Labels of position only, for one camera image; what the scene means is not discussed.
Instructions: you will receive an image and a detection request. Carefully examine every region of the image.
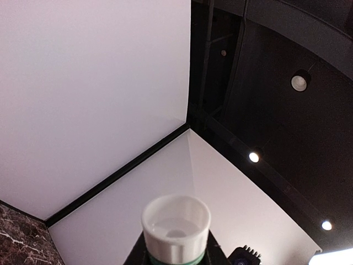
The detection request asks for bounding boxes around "black corner frame post right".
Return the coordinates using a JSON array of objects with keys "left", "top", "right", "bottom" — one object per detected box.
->
[{"left": 45, "top": 123, "right": 190, "bottom": 228}]

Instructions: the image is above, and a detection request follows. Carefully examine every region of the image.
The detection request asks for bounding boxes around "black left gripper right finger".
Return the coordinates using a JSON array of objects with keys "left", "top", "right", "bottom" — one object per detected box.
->
[{"left": 204, "top": 231, "right": 230, "bottom": 265}]

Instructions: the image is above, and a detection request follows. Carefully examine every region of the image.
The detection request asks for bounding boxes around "small glue bottle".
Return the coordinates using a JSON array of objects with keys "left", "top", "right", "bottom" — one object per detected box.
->
[{"left": 141, "top": 195, "right": 211, "bottom": 264}]

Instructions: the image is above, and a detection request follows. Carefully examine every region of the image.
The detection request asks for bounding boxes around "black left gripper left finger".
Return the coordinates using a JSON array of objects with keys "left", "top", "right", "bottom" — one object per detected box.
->
[{"left": 123, "top": 233, "right": 149, "bottom": 265}]

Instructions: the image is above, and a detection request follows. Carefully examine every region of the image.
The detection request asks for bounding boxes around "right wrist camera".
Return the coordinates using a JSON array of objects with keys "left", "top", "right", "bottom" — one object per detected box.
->
[{"left": 228, "top": 245, "right": 261, "bottom": 265}]

